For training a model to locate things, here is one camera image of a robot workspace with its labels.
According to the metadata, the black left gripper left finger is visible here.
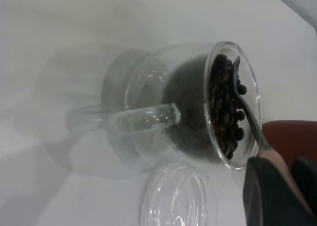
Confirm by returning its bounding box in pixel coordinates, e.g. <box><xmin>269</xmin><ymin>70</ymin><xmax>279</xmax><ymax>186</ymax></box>
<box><xmin>242</xmin><ymin>156</ymin><xmax>317</xmax><ymax>226</ymax></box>

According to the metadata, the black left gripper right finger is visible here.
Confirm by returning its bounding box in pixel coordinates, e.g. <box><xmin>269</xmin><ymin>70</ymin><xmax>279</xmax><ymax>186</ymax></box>
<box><xmin>290</xmin><ymin>156</ymin><xmax>317</xmax><ymax>188</ymax></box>

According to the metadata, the red ceramic mug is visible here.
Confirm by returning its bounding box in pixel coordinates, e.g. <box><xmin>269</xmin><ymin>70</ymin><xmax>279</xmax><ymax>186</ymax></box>
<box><xmin>262</xmin><ymin>120</ymin><xmax>317</xmax><ymax>168</ymax></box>

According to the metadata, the pink handled metal spoon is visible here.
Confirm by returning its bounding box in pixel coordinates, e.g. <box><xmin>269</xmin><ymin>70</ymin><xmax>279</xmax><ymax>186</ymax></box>
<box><xmin>230</xmin><ymin>56</ymin><xmax>317</xmax><ymax>212</ymax></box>

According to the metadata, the dark coffee beans pile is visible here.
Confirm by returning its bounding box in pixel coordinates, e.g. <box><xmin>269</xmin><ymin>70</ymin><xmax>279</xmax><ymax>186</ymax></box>
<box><xmin>162</xmin><ymin>54</ymin><xmax>247</xmax><ymax>161</ymax></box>

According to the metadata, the clear glass cup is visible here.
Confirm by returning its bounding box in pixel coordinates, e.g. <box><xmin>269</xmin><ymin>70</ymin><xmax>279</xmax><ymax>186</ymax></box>
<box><xmin>65</xmin><ymin>40</ymin><xmax>262</xmax><ymax>172</ymax></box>

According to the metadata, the small clear glass dish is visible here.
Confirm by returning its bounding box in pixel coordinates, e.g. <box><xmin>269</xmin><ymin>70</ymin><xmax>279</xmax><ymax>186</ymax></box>
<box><xmin>138</xmin><ymin>163</ymin><xmax>219</xmax><ymax>226</ymax></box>

